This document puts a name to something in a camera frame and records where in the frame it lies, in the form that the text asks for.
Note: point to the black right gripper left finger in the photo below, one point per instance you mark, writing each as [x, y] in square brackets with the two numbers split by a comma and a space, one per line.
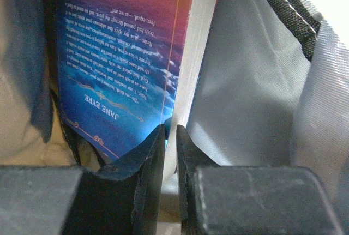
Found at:
[120, 198]

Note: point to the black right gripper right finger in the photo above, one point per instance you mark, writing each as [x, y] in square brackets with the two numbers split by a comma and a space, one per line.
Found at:
[218, 199]

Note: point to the beige canvas backpack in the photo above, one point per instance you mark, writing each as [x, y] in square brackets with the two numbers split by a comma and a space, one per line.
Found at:
[272, 91]

